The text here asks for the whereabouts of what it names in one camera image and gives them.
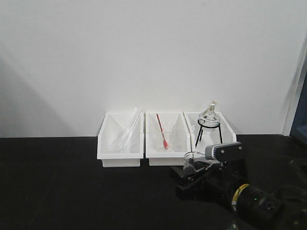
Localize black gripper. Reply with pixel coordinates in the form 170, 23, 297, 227
170, 159, 248, 209

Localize clear glass beaker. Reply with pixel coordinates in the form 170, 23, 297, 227
183, 151, 213, 174

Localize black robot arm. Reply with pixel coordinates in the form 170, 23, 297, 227
171, 159, 307, 230

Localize clear beaker in middle bin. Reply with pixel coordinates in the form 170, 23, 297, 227
154, 122, 174, 152

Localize right white storage bin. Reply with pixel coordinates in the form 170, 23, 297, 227
183, 112, 236, 152

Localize white storage bin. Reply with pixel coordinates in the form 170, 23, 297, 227
145, 112, 191, 166
97, 112, 144, 167
183, 112, 236, 152

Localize middle white storage bin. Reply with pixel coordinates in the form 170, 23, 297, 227
145, 112, 191, 166

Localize black tripod stand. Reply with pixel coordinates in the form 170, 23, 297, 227
195, 119, 223, 147

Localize round glass flask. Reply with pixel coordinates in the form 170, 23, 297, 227
198, 101, 220, 131

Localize clear glass tubes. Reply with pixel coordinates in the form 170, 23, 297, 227
110, 107, 141, 152

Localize left white storage bin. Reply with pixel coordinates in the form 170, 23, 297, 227
97, 112, 144, 167

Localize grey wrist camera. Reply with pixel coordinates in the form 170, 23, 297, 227
205, 142, 244, 162

